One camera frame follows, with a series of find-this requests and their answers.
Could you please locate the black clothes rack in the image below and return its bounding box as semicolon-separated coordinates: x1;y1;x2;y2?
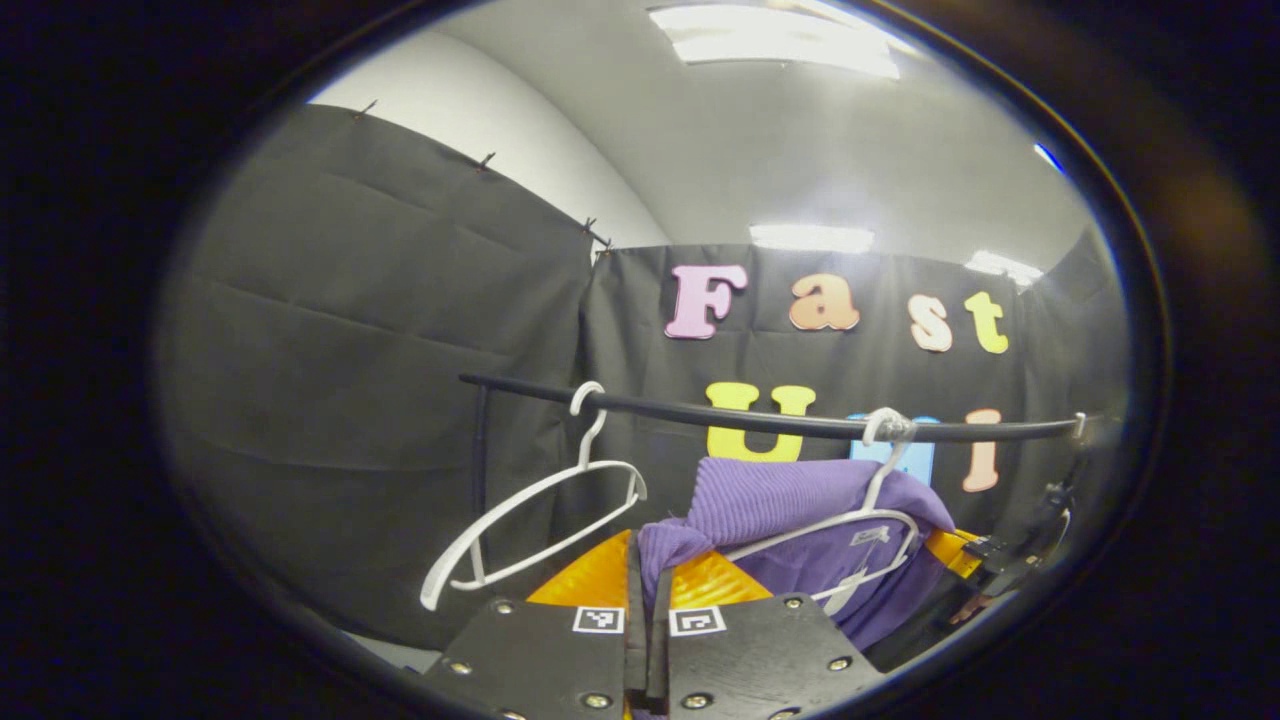
458;372;1089;591

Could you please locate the black backdrop cloth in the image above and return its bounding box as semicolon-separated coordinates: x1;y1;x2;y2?
155;105;1131;661

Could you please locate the white clothes hanger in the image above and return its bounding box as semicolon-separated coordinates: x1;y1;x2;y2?
722;407;921;603
419;380;650;612

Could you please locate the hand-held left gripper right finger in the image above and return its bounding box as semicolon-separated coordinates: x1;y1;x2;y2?
649;549;884;720

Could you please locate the purple knitted sweater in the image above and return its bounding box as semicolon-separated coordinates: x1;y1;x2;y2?
638;456;956;651

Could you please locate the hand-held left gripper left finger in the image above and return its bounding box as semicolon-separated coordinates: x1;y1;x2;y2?
424;529;650;720

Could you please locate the ceiling light panel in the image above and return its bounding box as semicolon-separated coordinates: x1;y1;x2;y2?
748;223;876;255
648;3;901;81

